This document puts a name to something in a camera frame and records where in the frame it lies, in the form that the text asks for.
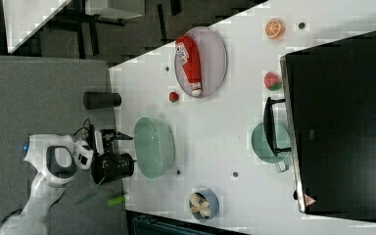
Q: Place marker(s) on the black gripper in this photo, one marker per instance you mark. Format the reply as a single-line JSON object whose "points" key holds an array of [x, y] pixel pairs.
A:
{"points": [[104, 139]]}

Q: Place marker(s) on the green plastic strainer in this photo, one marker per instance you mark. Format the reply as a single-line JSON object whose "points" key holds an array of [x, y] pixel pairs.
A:
{"points": [[154, 147]]}

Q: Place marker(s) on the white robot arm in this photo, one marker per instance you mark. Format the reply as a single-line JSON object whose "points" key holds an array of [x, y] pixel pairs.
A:
{"points": [[56, 159]]}

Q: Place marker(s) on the black cylinder lower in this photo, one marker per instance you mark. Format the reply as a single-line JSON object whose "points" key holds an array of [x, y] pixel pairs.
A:
{"points": [[109, 168]]}

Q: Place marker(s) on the black cylinder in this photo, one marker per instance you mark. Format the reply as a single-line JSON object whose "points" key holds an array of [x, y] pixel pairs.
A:
{"points": [[100, 100], [109, 168]]}

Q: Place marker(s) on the black cylinder upper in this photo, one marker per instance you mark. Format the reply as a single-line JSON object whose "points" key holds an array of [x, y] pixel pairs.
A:
{"points": [[100, 100]]}

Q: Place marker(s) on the green spatula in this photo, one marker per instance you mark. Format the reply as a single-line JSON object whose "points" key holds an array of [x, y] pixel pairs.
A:
{"points": [[116, 199]]}

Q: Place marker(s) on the red toy strawberry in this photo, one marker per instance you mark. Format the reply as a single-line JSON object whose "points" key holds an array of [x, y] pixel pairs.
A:
{"points": [[173, 97]]}

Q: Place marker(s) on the red plush ketchup bottle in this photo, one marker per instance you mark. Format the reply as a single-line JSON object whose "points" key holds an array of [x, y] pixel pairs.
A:
{"points": [[188, 56]]}

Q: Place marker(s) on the yellow banana pieces toy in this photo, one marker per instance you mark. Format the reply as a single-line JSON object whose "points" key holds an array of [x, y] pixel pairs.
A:
{"points": [[200, 205]]}

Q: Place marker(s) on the blue bowl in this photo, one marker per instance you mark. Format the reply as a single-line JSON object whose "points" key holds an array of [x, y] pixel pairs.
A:
{"points": [[211, 197]]}

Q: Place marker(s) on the grey round plate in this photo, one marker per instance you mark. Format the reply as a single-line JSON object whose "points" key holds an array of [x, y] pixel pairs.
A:
{"points": [[213, 61]]}

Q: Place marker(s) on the green plastic cup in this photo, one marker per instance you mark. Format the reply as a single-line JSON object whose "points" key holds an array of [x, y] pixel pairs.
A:
{"points": [[262, 149]]}

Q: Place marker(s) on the pink toy fruit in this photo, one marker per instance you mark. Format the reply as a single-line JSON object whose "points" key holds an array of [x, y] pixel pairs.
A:
{"points": [[272, 81]]}

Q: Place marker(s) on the orange slice toy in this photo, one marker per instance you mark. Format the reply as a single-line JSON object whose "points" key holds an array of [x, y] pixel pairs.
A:
{"points": [[274, 29]]}

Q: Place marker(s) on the silver toaster oven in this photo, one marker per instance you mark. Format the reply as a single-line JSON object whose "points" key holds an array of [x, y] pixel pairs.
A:
{"points": [[330, 100]]}

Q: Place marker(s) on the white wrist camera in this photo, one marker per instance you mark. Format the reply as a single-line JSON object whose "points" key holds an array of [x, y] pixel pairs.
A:
{"points": [[82, 154]]}

